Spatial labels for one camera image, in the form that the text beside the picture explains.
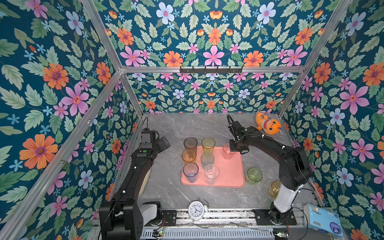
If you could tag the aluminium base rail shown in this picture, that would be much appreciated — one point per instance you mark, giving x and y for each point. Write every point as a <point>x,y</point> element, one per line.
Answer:
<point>225,218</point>

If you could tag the clear transparent cup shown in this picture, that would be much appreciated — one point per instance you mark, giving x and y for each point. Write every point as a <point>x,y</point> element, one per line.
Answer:
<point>211,173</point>

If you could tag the yellow short cup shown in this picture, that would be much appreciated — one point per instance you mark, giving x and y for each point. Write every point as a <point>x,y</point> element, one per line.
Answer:
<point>274,189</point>

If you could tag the yellow transparent cup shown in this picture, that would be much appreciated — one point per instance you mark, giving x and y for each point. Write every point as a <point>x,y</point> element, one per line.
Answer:
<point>189,156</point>

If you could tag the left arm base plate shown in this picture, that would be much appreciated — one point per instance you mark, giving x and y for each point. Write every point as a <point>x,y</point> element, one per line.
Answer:
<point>165,218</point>

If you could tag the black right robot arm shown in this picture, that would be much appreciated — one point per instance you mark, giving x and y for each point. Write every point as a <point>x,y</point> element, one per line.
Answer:
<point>294,167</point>

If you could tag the green short cup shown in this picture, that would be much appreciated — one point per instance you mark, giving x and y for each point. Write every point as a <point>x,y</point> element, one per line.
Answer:
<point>254,175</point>

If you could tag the green tall transparent cup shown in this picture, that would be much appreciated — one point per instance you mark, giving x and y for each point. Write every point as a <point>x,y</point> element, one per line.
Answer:
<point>208,145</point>

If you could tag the grey transparent cup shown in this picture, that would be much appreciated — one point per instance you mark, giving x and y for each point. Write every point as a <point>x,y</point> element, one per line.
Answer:
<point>191,143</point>

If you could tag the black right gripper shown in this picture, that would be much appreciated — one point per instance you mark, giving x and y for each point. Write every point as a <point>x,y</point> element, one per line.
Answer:
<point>237,147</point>

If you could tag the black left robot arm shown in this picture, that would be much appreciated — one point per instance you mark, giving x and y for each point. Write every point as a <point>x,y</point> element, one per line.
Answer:
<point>122,218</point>

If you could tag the pink plastic tray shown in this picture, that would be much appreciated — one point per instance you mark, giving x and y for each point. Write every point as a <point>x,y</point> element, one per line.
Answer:
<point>231,170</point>

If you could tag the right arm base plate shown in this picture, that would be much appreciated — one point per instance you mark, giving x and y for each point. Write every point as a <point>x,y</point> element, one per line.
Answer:
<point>266,217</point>

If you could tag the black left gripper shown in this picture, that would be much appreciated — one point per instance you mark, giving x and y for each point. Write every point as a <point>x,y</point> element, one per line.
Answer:
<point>162,146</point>

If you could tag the blue tissue pack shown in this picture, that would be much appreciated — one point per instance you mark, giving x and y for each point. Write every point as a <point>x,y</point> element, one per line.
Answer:
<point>323,221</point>

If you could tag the blue transparent cup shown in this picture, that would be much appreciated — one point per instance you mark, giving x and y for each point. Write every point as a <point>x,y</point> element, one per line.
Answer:
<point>190,171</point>

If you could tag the orange plush fish toy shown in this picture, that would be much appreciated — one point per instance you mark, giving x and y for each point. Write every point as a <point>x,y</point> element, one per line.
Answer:
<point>268,125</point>

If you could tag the black hook rail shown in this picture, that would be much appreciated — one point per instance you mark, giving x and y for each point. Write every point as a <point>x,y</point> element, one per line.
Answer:
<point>211,70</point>

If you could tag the pink transparent cup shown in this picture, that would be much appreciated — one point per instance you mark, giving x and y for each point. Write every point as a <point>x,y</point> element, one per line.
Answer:
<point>227,153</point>

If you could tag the white alarm clock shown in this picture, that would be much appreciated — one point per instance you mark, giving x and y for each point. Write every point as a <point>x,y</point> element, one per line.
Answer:
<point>198,209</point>

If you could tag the teal frosted cup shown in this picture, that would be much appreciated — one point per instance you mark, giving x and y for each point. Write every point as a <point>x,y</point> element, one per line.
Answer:
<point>207,159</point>

